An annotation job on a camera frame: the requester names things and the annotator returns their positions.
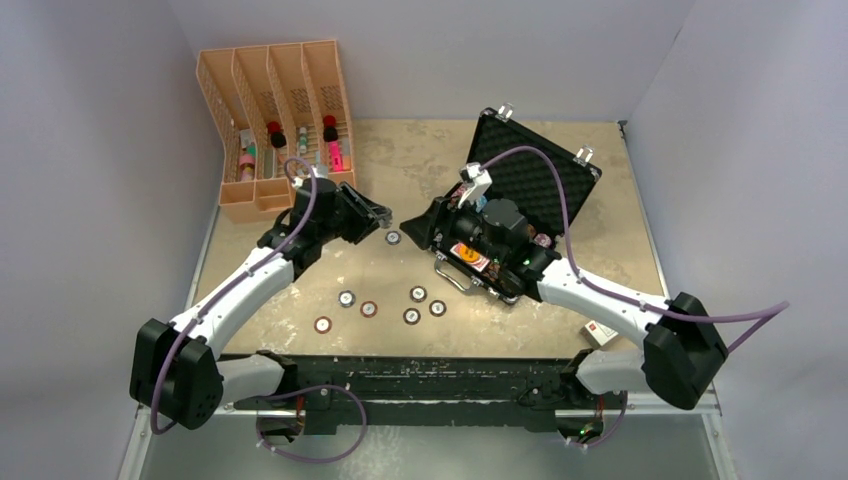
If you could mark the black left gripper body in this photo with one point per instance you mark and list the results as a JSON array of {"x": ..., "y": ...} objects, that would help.
[{"x": 343, "y": 212}]

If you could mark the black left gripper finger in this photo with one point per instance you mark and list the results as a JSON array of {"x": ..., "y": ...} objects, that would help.
[
  {"x": 359, "y": 229},
  {"x": 364, "y": 206}
]

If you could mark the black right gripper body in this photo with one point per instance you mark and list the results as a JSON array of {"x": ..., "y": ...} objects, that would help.
[{"x": 463, "y": 223}]

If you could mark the blue white poker chip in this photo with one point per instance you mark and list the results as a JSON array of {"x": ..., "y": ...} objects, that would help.
[
  {"x": 346, "y": 298},
  {"x": 393, "y": 237}
]

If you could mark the orange dealer button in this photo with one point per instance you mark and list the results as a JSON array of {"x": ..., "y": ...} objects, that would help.
[{"x": 468, "y": 254}]

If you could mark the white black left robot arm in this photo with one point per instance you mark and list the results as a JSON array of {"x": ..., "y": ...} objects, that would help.
[{"x": 178, "y": 370}]

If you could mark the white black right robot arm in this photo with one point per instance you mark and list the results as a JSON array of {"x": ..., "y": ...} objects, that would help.
[{"x": 680, "y": 353}]

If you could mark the red playing card deck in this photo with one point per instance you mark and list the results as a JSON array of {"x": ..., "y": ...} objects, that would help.
[{"x": 481, "y": 266}]

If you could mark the black aluminium poker case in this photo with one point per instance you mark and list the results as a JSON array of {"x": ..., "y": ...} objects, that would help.
[{"x": 548, "y": 183}]

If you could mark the pink highlighter marker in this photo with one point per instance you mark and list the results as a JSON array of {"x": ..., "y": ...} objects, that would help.
[{"x": 336, "y": 156}]

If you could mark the red white poker chip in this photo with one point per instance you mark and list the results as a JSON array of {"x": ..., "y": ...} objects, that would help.
[
  {"x": 322, "y": 325},
  {"x": 368, "y": 309}
]

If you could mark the red black marker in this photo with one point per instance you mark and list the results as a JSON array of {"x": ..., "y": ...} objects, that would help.
[
  {"x": 276, "y": 135},
  {"x": 330, "y": 132}
]

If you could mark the peach plastic desk organizer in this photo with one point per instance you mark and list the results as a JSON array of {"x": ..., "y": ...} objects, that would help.
[{"x": 295, "y": 84}]

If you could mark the white playing card box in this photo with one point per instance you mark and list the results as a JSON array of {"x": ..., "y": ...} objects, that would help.
[{"x": 597, "y": 335}]

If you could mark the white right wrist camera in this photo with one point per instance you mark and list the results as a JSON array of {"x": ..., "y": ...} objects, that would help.
[{"x": 476, "y": 180}]

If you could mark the black metal base rail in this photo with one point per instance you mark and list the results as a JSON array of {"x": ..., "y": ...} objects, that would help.
[{"x": 538, "y": 395}]

